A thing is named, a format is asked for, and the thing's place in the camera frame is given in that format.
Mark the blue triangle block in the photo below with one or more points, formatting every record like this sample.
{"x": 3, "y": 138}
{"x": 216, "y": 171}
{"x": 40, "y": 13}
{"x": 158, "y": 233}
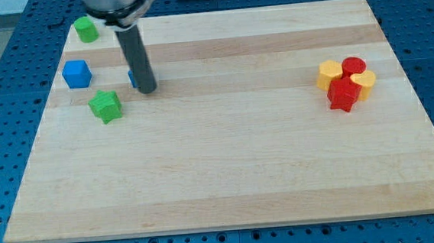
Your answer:
{"x": 132, "y": 80}

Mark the blue cube block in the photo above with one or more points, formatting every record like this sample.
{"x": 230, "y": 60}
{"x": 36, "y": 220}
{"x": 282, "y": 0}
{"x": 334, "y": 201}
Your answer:
{"x": 76, "y": 74}

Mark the yellow heart block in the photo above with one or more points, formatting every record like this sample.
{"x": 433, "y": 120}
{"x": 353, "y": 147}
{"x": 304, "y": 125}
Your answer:
{"x": 366, "y": 81}

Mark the green cylinder block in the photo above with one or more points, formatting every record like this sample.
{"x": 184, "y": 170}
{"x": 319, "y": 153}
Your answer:
{"x": 86, "y": 29}

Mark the wooden board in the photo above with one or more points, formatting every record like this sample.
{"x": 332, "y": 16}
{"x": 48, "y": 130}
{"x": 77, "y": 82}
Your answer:
{"x": 236, "y": 135}

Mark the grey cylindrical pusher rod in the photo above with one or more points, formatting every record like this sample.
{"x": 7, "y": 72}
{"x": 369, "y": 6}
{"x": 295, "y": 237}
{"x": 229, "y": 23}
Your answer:
{"x": 135, "y": 54}

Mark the red star block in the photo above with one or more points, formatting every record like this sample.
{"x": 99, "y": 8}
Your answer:
{"x": 343, "y": 94}

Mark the red cylinder block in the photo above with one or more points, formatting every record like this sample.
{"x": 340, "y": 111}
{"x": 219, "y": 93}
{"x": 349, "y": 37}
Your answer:
{"x": 352, "y": 65}

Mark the yellow hexagon block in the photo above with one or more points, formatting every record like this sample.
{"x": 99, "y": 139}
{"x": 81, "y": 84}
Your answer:
{"x": 328, "y": 71}

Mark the green star block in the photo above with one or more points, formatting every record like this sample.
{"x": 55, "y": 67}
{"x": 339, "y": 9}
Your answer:
{"x": 106, "y": 105}

